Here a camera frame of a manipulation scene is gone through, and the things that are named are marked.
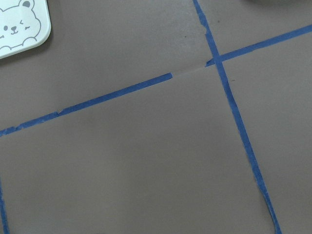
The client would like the cream bear tray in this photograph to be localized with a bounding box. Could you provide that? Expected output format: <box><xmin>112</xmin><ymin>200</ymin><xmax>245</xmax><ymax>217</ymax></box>
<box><xmin>0</xmin><ymin>0</ymin><xmax>51</xmax><ymax>59</ymax></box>

